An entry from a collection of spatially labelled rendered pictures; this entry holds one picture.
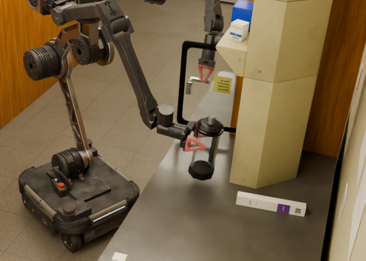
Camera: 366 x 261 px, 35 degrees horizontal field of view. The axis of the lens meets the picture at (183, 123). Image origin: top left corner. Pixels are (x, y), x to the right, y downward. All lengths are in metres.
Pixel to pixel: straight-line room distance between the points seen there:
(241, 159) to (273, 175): 0.16
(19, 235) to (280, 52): 2.05
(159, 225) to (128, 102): 2.80
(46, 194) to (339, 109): 1.73
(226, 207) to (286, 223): 0.23
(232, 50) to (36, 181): 1.79
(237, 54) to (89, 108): 2.78
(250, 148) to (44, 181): 1.61
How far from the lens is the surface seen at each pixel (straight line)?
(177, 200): 2.24
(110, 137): 4.36
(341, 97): 2.51
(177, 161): 2.45
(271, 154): 2.29
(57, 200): 3.37
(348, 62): 2.45
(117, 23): 2.22
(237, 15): 2.25
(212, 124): 2.18
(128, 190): 3.43
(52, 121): 4.57
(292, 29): 2.06
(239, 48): 2.10
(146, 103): 2.25
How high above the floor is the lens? 2.32
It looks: 30 degrees down
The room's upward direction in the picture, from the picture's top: 5 degrees clockwise
